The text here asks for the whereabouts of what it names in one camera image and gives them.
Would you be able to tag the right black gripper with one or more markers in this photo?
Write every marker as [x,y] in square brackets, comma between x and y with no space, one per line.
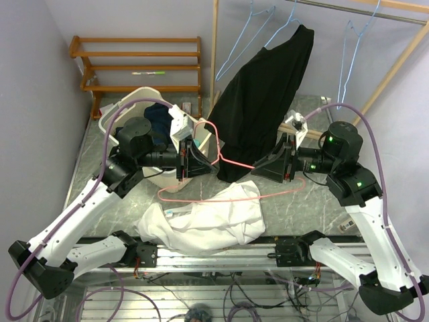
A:
[277,170]

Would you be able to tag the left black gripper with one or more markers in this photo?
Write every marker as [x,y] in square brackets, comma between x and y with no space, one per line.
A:
[195,165]

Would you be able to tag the white t shirt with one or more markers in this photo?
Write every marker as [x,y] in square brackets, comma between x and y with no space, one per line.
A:
[233,216]

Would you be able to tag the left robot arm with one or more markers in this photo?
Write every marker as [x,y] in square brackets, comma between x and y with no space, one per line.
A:
[49,261]

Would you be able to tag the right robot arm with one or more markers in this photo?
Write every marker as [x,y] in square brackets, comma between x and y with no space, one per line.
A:
[387,284]

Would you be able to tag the black t shirt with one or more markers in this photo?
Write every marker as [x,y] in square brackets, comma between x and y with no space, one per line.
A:
[247,115]

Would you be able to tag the blue hanger far left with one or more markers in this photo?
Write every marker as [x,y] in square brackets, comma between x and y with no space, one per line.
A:
[236,51]

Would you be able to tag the blue hanger holding black shirt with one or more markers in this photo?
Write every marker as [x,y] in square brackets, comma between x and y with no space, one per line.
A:
[291,19]

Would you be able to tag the blue hanger right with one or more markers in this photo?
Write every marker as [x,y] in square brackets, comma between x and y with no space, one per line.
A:
[347,63]

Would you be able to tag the teal garment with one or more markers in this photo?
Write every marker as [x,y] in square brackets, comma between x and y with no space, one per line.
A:
[197,140]

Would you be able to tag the small red white box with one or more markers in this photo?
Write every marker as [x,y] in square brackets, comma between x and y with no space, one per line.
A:
[186,107]

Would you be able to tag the navy blue garment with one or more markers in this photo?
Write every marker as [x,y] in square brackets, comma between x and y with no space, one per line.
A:
[157,117]

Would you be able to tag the white laundry basket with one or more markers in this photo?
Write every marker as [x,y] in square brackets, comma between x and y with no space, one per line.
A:
[134,100]

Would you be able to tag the white label tag device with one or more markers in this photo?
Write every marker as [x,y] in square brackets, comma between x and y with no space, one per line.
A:
[346,225]

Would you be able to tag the green white pen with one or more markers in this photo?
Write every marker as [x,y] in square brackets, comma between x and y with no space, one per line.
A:
[149,73]

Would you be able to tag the white paper scrap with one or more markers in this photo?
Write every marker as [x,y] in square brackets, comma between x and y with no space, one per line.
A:
[105,109]

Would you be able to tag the light wooden clothes rack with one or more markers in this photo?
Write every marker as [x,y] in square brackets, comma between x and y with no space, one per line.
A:
[390,76]

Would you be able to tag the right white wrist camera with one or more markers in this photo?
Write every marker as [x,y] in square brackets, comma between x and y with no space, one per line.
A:
[298,123]

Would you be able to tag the aluminium mounting rail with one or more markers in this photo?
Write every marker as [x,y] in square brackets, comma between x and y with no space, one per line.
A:
[265,253]

